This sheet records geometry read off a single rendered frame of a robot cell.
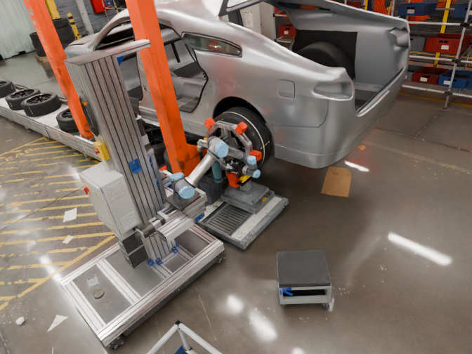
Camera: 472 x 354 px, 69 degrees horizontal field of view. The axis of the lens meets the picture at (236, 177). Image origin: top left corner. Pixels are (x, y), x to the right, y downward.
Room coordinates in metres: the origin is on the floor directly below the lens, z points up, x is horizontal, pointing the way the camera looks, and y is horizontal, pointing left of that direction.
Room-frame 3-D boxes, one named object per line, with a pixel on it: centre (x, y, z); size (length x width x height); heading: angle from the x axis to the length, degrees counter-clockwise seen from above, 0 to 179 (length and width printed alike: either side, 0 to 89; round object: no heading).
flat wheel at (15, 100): (7.10, 4.08, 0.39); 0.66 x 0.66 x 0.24
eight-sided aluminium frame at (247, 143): (2.97, 0.02, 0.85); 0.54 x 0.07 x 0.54; 46
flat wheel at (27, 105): (6.60, 3.53, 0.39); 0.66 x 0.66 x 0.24
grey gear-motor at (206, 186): (3.20, 0.22, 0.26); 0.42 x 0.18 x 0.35; 136
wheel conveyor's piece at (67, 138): (5.51, 2.43, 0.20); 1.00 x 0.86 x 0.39; 46
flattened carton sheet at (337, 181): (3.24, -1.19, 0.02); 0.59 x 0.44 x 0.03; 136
